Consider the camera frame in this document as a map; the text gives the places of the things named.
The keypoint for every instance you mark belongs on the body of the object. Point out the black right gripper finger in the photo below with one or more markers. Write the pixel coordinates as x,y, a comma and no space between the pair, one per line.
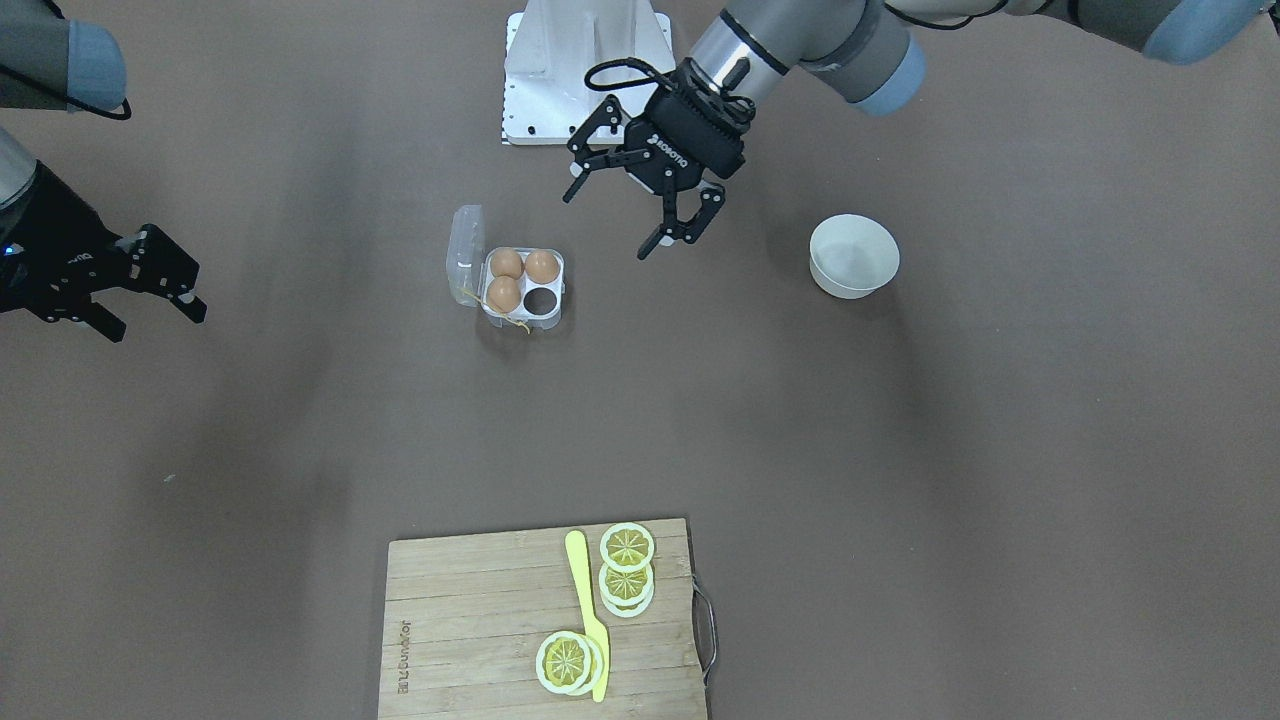
149,261
78,309

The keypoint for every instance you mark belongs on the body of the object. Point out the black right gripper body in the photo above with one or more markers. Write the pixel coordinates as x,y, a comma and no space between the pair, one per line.
52,250

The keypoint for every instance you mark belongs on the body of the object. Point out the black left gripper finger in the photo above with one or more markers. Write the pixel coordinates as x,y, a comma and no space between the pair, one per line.
636,150
671,228

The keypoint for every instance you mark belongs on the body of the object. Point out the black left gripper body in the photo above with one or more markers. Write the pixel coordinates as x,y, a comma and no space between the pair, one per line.
662,152

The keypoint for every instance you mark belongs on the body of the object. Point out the brown egg from bowl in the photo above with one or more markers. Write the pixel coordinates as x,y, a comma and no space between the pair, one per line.
542,266

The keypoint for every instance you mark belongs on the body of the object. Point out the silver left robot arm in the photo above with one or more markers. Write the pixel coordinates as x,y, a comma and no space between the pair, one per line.
866,52

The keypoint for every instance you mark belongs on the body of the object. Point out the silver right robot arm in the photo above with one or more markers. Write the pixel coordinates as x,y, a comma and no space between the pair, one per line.
52,62

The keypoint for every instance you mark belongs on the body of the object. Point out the brown egg far box cell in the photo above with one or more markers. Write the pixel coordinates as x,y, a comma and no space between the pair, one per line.
506,262

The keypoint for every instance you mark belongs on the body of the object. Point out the brown egg box cell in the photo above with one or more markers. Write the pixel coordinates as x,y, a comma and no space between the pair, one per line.
504,294
506,262

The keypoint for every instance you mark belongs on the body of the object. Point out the clear plastic egg box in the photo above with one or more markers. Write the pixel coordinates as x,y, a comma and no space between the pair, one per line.
467,271

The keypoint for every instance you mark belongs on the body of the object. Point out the brown egg near box cell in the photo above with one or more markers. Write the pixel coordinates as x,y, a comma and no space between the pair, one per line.
504,294

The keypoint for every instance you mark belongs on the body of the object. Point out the white bowl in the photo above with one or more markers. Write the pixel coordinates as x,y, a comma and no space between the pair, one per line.
852,256

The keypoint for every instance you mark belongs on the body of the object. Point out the yellow plastic knife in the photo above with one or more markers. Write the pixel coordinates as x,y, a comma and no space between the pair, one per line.
577,552

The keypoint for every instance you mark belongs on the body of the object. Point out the wooden cutting board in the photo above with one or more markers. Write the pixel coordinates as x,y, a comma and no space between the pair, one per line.
464,617

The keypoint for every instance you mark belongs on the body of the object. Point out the lemon slice near knife tip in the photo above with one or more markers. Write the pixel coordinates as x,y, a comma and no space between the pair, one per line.
570,664

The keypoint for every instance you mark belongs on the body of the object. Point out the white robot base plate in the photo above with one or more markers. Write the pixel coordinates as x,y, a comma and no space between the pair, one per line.
552,45

